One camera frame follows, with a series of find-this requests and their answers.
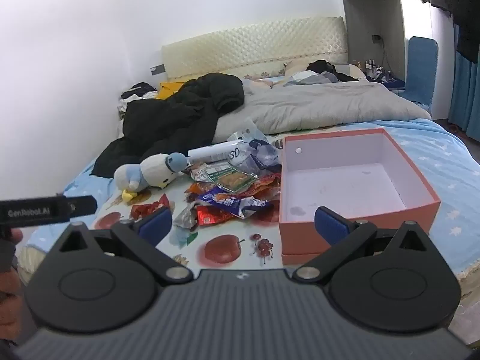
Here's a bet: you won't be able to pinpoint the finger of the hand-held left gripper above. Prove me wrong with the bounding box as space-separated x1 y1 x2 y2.
67 196 98 219

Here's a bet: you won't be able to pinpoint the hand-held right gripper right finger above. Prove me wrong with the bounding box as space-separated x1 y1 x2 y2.
292 206 439 284

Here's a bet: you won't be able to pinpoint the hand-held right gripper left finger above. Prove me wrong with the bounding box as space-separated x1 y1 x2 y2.
49 207 194 286

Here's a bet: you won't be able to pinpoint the pink cardboard box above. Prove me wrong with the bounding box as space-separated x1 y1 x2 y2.
278 128 442 266

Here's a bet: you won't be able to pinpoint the blue purple snack packet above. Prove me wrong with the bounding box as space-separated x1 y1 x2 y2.
196 189 275 219

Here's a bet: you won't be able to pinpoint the green label snack packet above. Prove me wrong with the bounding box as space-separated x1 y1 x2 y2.
190 161 260 194

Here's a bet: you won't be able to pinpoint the person's left hand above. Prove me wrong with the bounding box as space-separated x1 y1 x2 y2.
0 229 24 325

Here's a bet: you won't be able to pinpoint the small red wrapper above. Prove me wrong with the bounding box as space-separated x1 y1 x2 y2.
130 195 171 219

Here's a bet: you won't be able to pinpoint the silver crumpled wrapper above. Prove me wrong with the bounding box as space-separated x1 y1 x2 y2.
173 202 198 230

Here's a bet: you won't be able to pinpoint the blue white plush penguin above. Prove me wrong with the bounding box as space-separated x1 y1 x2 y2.
113 152 188 204

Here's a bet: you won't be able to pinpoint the orange red snack packet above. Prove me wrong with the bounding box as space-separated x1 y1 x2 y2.
247 173 283 200

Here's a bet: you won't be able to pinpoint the food-print tablecloth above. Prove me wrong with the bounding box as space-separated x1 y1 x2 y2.
90 131 297 271

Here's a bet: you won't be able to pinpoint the white cylindrical bottle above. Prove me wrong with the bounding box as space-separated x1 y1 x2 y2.
187 139 245 166

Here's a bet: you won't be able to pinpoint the blue transparent plastic bag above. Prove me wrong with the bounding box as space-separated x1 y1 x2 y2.
224 118 283 176

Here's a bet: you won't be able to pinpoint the black jacket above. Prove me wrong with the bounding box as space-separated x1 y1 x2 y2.
91 73 245 178

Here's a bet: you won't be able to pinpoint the grey quilt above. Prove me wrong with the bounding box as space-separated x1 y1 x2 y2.
214 81 432 136

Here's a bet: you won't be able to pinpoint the pile of white black clothes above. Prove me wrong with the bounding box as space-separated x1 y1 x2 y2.
117 80 160 114

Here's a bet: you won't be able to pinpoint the blue star bedsheet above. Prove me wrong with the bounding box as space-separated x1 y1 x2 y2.
19 118 480 301

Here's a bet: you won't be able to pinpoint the yellow cloth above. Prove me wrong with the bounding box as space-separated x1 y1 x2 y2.
155 81 186 101

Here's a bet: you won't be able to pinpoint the black clothing on bed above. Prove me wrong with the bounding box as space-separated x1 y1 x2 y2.
307 59 361 83

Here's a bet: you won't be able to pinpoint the pink pillow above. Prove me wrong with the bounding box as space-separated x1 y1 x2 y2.
242 75 287 91

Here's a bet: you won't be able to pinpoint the row of small bottles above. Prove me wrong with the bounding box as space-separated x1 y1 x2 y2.
352 58 394 82

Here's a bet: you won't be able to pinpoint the blue chair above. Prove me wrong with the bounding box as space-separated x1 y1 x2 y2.
402 36 439 106

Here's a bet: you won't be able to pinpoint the blue curtain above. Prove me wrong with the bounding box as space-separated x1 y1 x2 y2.
447 22 480 140

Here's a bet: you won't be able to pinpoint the cream padded headboard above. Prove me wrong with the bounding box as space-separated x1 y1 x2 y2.
161 16 349 82

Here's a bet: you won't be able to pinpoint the grey bedside cabinet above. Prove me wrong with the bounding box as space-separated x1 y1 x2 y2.
342 0 408 83

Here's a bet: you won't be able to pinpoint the hanging dark clothes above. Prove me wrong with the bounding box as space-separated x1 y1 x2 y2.
427 0 480 64

